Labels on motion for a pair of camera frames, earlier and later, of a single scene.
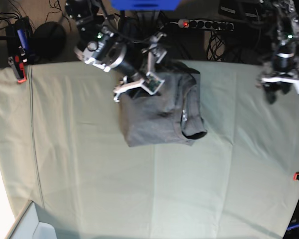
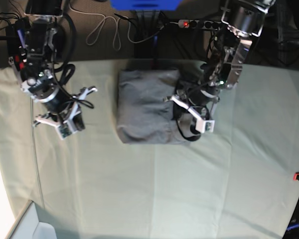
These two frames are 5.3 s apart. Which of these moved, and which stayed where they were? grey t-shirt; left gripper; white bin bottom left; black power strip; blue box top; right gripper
Moved: left gripper; grey t-shirt; right gripper
Stayed: blue box top; white bin bottom left; black power strip
